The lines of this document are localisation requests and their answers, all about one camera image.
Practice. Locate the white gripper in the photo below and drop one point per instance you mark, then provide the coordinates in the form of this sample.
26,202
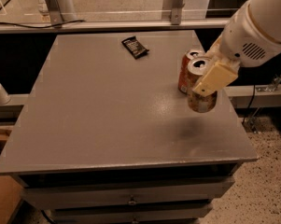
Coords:
244,41

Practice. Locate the pale orange soda can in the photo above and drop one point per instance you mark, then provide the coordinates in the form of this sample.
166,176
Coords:
197,102

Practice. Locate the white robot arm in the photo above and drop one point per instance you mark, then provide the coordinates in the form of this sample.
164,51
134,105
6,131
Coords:
267,13

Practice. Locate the red coke can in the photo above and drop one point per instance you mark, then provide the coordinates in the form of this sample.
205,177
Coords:
188,56

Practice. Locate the black snack bar wrapper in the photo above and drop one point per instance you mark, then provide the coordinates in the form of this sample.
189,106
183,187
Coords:
136,49

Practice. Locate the grey drawer cabinet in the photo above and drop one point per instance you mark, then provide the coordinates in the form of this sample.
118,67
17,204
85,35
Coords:
100,127

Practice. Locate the upper drawer knob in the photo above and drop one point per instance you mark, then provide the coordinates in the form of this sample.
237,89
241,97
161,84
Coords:
132,201

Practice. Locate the drawer knob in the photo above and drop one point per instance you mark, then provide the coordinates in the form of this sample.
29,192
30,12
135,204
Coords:
132,201
135,220

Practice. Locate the lower drawer knob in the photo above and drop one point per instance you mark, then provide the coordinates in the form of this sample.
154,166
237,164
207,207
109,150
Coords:
135,220

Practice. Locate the cardboard box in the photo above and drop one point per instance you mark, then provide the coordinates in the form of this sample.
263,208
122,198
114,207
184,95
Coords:
10,190

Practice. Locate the grey metal post middle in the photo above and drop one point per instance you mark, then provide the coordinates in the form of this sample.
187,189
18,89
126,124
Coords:
172,11

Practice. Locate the grey metal post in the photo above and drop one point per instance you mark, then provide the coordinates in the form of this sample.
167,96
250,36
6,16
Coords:
172,11
54,12

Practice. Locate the grey metal post left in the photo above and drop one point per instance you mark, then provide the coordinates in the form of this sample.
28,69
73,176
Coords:
54,12

